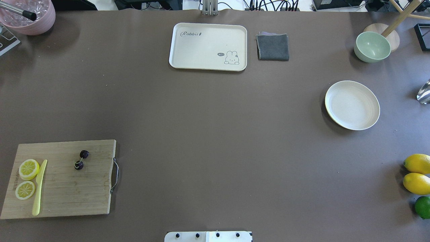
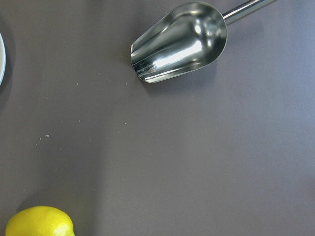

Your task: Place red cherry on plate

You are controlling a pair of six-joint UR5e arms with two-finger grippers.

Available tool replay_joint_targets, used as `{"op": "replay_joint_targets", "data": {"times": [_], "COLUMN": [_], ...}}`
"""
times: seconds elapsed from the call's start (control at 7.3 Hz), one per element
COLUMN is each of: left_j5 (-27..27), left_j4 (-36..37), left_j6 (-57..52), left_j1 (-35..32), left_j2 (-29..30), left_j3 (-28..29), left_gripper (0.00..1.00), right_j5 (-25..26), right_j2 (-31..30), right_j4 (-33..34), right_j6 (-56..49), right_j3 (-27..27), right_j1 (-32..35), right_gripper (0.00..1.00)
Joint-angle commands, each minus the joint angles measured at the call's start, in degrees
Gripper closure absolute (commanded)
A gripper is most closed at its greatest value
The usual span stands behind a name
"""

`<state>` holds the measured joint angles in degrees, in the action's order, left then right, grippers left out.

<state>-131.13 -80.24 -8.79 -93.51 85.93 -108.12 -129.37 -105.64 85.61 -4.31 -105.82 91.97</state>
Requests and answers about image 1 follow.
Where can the aluminium frame post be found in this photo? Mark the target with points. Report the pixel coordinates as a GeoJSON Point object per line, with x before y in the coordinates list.
{"type": "Point", "coordinates": [209, 7]}

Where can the wooden stand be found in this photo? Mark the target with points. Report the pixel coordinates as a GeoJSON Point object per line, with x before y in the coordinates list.
{"type": "Point", "coordinates": [389, 32]}

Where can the whole lemon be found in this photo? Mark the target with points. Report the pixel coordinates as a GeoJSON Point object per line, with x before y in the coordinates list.
{"type": "Point", "coordinates": [418, 163]}
{"type": "Point", "coordinates": [417, 183]}

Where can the white cup rack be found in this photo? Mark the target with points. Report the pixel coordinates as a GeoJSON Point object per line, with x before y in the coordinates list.
{"type": "Point", "coordinates": [7, 40]}

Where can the black frame box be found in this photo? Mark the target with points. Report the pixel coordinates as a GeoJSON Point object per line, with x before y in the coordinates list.
{"type": "Point", "coordinates": [422, 33]}

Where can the dark red cherry pair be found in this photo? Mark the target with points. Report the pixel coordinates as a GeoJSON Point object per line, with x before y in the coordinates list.
{"type": "Point", "coordinates": [79, 164]}

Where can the metal scoop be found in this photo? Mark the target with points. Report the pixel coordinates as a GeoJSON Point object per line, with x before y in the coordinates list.
{"type": "Point", "coordinates": [423, 95]}

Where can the pink bowl with ice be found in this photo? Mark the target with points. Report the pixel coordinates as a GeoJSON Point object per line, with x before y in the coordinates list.
{"type": "Point", "coordinates": [43, 9]}

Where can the cream round plate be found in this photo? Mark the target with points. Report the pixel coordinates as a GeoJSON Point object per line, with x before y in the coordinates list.
{"type": "Point", "coordinates": [352, 105]}

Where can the metal rod black tip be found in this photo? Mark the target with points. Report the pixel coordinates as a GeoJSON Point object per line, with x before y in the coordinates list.
{"type": "Point", "coordinates": [29, 15]}

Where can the cream rabbit tray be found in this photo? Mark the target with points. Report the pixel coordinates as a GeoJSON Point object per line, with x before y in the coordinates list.
{"type": "Point", "coordinates": [208, 47]}

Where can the grey folded cloth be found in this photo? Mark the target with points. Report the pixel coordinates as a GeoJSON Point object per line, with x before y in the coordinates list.
{"type": "Point", "coordinates": [272, 47]}

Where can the yellow plastic knife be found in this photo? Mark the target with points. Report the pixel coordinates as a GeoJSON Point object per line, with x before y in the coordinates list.
{"type": "Point", "coordinates": [39, 182]}

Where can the green bowl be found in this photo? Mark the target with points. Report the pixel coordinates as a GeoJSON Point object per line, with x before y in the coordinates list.
{"type": "Point", "coordinates": [371, 47]}

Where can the bamboo cutting board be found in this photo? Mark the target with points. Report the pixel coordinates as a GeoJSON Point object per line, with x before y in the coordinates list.
{"type": "Point", "coordinates": [65, 191]}

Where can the upper whole lemon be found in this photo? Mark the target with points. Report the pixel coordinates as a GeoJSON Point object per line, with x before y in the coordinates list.
{"type": "Point", "coordinates": [418, 163]}

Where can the lower lemon slice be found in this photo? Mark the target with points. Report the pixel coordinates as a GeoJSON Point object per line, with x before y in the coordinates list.
{"type": "Point", "coordinates": [25, 190]}

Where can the green lime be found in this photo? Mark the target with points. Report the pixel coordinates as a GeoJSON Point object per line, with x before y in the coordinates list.
{"type": "Point", "coordinates": [422, 207]}

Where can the lemon slice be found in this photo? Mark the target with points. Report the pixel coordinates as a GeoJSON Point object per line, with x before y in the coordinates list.
{"type": "Point", "coordinates": [28, 169]}
{"type": "Point", "coordinates": [25, 190]}

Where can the lower whole lemon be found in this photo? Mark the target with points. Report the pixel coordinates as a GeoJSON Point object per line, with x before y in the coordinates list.
{"type": "Point", "coordinates": [417, 183]}

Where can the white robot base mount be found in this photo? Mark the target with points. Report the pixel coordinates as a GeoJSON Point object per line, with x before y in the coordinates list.
{"type": "Point", "coordinates": [209, 236]}

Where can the upper lemon slice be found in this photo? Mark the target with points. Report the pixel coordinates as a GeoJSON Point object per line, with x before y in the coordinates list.
{"type": "Point", "coordinates": [28, 169]}

